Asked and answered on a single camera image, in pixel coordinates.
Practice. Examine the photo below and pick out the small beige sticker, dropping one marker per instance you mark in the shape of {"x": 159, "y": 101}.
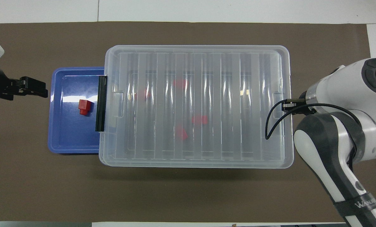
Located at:
{"x": 245, "y": 92}

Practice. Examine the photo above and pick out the clear plastic storage box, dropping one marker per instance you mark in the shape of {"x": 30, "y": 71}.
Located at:
{"x": 225, "y": 104}

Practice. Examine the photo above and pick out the clear ribbed plastic lid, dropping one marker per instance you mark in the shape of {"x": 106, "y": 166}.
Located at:
{"x": 206, "y": 160}

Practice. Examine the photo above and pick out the blue plastic tray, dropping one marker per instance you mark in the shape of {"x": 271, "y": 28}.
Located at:
{"x": 74, "y": 135}

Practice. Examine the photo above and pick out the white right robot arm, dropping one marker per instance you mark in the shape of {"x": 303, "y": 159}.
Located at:
{"x": 332, "y": 151}

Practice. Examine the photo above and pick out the brown table mat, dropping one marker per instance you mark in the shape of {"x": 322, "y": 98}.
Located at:
{"x": 188, "y": 195}

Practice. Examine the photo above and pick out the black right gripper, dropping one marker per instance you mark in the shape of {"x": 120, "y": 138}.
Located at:
{"x": 308, "y": 105}

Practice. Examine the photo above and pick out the red block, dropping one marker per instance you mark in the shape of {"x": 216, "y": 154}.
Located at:
{"x": 180, "y": 83}
{"x": 142, "y": 93}
{"x": 84, "y": 107}
{"x": 199, "y": 119}
{"x": 182, "y": 134}

